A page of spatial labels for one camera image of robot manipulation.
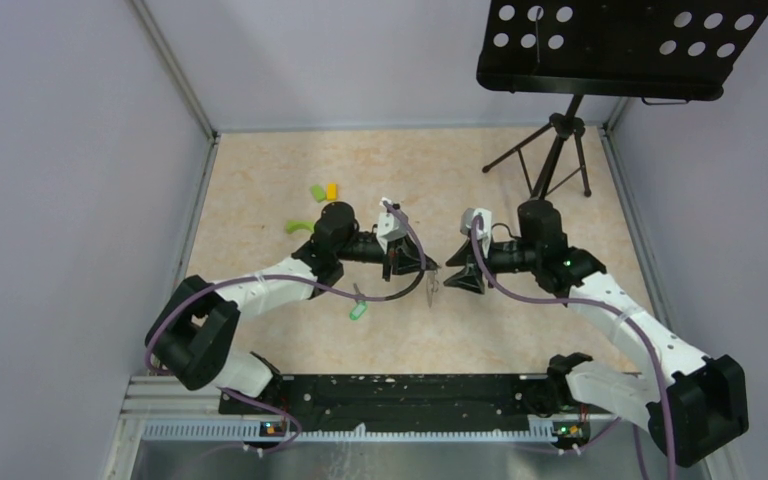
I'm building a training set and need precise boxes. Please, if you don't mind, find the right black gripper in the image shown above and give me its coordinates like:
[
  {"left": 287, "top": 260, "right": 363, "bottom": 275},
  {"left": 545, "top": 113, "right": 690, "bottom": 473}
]
[{"left": 444, "top": 235, "right": 540, "bottom": 294}]

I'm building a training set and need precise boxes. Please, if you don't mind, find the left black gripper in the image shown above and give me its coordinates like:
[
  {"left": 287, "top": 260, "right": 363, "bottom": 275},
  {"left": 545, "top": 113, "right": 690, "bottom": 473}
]
[{"left": 336, "top": 232, "right": 436, "bottom": 282}]

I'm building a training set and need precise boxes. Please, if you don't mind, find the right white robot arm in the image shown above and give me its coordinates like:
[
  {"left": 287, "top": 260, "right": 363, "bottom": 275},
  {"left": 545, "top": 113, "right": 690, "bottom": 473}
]
[{"left": 444, "top": 199, "right": 749, "bottom": 467}]

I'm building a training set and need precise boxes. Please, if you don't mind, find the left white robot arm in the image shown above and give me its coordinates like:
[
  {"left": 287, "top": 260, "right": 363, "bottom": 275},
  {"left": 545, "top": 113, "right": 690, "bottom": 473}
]
[{"left": 145, "top": 199, "right": 439, "bottom": 414}]

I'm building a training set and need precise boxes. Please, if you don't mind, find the green key tag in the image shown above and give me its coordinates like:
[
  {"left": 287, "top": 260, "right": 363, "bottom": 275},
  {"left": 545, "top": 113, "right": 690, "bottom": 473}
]
[{"left": 349, "top": 302, "right": 368, "bottom": 321}]

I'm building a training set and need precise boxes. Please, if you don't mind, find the light green flat block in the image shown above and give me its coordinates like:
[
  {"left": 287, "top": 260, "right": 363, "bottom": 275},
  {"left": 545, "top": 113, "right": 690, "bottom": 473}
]
[{"left": 310, "top": 185, "right": 328, "bottom": 203}]

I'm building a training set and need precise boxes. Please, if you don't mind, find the green arch block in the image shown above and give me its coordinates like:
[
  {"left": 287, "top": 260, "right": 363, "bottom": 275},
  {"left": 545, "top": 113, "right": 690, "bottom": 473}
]
[{"left": 284, "top": 220, "right": 314, "bottom": 234}]

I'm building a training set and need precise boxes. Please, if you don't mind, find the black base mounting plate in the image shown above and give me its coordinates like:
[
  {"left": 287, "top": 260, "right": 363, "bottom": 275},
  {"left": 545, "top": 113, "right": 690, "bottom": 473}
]
[{"left": 218, "top": 374, "right": 614, "bottom": 435}]

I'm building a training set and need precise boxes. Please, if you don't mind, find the black music stand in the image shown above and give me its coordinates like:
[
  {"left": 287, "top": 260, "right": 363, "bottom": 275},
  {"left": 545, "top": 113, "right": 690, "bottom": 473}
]
[{"left": 476, "top": 0, "right": 768, "bottom": 199}]

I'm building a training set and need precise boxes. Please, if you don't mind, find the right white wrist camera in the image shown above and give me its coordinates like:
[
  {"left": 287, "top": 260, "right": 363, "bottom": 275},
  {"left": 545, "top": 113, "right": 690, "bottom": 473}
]
[{"left": 460, "top": 208, "right": 493, "bottom": 256}]

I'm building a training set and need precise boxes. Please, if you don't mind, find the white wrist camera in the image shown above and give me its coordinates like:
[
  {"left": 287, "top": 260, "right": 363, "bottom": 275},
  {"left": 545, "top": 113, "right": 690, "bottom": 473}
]
[
  {"left": 375, "top": 197, "right": 407, "bottom": 249},
  {"left": 460, "top": 208, "right": 493, "bottom": 256}
]

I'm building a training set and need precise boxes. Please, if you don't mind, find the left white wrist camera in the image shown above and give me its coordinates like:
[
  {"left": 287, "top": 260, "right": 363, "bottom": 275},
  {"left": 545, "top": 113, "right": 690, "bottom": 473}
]
[{"left": 375, "top": 197, "right": 407, "bottom": 249}]

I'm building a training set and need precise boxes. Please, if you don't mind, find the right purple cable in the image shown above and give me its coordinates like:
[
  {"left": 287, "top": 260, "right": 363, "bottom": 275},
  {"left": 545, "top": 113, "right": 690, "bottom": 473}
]
[{"left": 468, "top": 215, "right": 678, "bottom": 480}]

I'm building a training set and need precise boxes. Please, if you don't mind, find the purple cable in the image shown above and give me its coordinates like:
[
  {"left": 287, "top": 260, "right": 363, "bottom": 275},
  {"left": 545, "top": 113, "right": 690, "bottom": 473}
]
[
  {"left": 144, "top": 201, "right": 429, "bottom": 457},
  {"left": 468, "top": 215, "right": 678, "bottom": 480}
]

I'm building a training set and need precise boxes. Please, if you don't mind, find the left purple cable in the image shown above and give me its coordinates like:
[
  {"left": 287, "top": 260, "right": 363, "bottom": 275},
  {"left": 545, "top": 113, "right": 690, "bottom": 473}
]
[{"left": 144, "top": 201, "right": 429, "bottom": 457}]

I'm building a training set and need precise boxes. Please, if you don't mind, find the grey slotted cable duct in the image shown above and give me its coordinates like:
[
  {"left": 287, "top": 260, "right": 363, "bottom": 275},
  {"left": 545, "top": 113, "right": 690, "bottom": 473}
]
[{"left": 142, "top": 419, "right": 558, "bottom": 443}]

